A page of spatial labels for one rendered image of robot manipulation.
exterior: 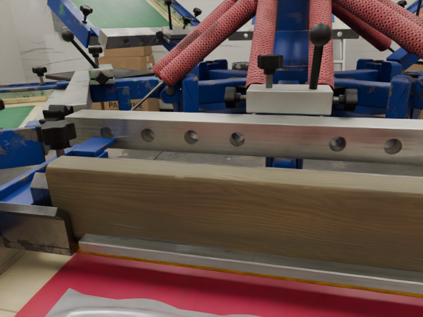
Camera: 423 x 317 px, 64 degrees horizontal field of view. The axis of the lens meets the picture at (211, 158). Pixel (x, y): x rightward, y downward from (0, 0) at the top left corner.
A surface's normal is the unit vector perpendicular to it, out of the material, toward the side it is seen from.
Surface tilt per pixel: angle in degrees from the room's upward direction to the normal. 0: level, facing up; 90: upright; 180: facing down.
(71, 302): 11
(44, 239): 90
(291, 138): 90
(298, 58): 63
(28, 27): 90
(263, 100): 90
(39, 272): 0
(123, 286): 0
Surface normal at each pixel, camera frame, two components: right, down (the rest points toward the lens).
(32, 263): -0.03, -0.93
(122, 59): -0.28, 0.33
